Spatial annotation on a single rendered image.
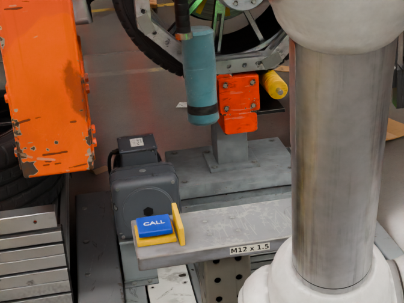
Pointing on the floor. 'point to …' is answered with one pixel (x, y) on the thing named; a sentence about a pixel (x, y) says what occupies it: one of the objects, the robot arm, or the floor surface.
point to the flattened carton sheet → (394, 130)
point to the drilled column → (223, 279)
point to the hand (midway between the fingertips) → (399, 86)
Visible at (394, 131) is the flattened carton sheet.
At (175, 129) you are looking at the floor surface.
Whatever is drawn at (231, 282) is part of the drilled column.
